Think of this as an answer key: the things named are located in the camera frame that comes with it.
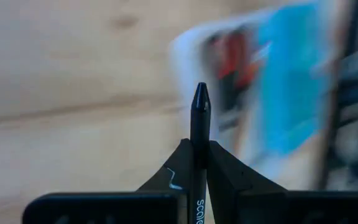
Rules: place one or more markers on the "blue plastic box lid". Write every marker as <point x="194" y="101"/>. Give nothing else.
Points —
<point x="291" y="77"/>

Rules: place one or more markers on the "white plastic supply box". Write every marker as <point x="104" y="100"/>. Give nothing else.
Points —
<point x="185" y="62"/>

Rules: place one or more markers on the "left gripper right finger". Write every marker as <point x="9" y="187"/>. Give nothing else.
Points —
<point x="244" y="199"/>

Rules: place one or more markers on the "black pen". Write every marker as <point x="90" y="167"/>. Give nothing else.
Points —
<point x="200" y="124"/>

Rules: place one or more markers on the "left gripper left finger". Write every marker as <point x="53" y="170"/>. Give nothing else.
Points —
<point x="154" y="202"/>

